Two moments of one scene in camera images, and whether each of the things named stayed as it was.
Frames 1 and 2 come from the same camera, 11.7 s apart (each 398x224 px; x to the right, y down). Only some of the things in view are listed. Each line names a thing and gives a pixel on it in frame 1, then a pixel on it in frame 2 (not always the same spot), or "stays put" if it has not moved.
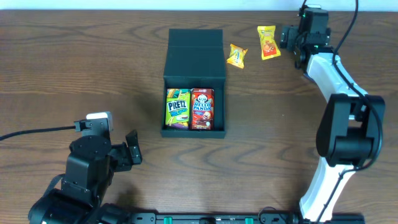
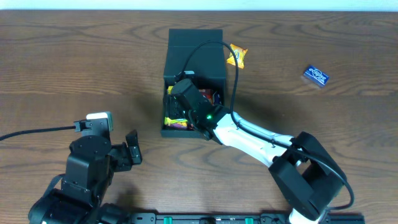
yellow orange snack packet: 270,48 → 169,89
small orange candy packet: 236,56 stays put
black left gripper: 125,152 stays put
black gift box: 194,96 stays put
